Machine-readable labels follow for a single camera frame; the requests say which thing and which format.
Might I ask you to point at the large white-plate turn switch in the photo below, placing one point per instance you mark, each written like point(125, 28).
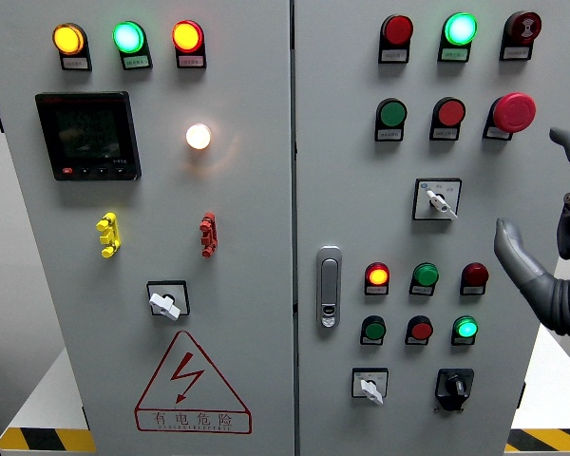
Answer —
point(439, 202)

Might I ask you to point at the small dark red lamp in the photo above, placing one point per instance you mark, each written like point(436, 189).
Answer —
point(475, 274)

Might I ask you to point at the small label plate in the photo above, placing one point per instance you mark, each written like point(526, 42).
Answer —
point(454, 54)
point(497, 133)
point(76, 63)
point(417, 341)
point(394, 56)
point(376, 290)
point(462, 341)
point(191, 62)
point(422, 290)
point(472, 290)
point(445, 134)
point(372, 341)
point(517, 53)
point(389, 135)
point(138, 62)

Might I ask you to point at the small lit green lamp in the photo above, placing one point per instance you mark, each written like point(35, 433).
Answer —
point(465, 328)

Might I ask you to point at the small dark green lamp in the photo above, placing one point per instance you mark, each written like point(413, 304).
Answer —
point(426, 274)

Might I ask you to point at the small red push button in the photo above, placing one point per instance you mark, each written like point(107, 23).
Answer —
point(421, 329)

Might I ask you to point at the black yellow striped tape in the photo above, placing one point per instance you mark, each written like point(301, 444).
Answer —
point(47, 439)
point(551, 439)

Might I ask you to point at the small lit red lamp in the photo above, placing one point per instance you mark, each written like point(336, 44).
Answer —
point(377, 275)

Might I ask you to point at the small green push button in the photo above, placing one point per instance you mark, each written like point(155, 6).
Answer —
point(374, 329)

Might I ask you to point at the large red stop button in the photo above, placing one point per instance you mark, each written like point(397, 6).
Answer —
point(514, 112)

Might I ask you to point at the large red push button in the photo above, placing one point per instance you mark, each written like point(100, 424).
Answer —
point(450, 112)

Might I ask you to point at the silver door lock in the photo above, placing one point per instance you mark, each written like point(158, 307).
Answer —
point(329, 285)

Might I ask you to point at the grey cabinet door with lock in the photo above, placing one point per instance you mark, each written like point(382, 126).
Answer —
point(342, 190)

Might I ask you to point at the large green push button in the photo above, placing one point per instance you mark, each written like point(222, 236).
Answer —
point(392, 113)

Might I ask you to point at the dark red buzzer lamp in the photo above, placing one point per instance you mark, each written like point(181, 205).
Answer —
point(523, 26)

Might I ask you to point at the large green round lamp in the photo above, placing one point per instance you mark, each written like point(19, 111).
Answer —
point(461, 28)

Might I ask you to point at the large red round lamp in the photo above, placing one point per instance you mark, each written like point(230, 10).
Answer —
point(397, 29)

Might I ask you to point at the grey cabinet door with display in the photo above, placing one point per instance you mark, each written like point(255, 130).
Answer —
point(247, 214)

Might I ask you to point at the red warning triangle sign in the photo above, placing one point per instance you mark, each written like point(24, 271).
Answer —
point(192, 418)

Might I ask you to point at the white round lamp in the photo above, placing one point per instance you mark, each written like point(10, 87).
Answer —
point(198, 136)

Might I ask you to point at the red-orange round lamp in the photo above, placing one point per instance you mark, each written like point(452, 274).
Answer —
point(187, 36)

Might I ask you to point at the black display meter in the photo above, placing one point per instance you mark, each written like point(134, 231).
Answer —
point(88, 135)

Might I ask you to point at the yellow round lamp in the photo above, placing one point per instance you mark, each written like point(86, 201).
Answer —
point(68, 39)

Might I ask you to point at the small white-plate turn switch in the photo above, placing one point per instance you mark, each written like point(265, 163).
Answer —
point(370, 385)

